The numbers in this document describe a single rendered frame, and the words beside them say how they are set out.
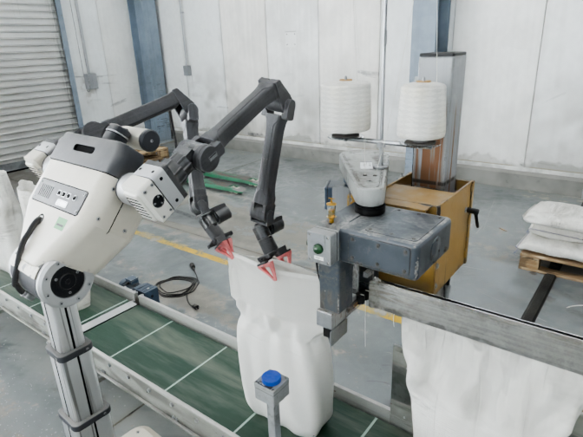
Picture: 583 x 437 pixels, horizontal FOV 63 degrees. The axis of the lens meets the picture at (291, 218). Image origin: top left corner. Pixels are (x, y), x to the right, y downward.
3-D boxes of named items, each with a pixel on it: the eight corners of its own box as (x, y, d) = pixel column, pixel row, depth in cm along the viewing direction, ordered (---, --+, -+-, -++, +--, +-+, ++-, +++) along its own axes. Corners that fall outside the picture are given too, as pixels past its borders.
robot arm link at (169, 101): (176, 91, 194) (184, 81, 186) (193, 120, 196) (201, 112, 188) (75, 134, 172) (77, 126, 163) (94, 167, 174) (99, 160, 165)
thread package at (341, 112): (310, 134, 155) (309, 81, 149) (337, 127, 167) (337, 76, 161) (354, 139, 146) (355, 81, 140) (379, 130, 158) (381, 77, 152)
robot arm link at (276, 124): (262, 94, 158) (288, 98, 152) (272, 95, 163) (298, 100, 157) (245, 217, 169) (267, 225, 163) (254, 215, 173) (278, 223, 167)
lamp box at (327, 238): (307, 260, 131) (306, 230, 128) (317, 254, 134) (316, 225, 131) (330, 266, 126) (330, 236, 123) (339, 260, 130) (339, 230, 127)
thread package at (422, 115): (386, 140, 140) (389, 81, 135) (407, 132, 151) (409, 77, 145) (435, 145, 132) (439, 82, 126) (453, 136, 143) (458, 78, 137)
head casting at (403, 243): (317, 308, 140) (316, 214, 130) (358, 276, 158) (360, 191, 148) (413, 342, 123) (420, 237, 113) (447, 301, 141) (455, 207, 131)
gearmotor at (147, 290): (113, 299, 308) (109, 279, 302) (133, 290, 319) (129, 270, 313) (141, 313, 290) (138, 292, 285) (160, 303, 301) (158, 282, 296)
